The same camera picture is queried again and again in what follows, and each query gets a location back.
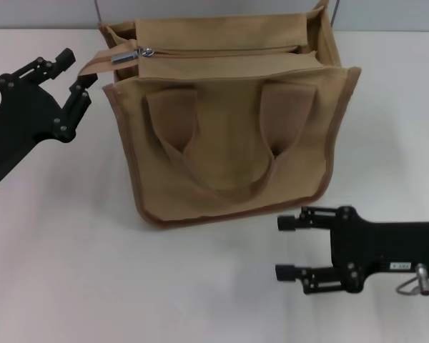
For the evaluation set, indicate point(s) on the khaki canvas food bag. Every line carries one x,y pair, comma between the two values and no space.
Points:
229,143

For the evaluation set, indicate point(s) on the silver metal zipper pull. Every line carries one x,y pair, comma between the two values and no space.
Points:
123,57

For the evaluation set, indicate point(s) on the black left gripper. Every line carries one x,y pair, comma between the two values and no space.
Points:
18,118

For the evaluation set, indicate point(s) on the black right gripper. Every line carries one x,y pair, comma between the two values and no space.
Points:
379,246

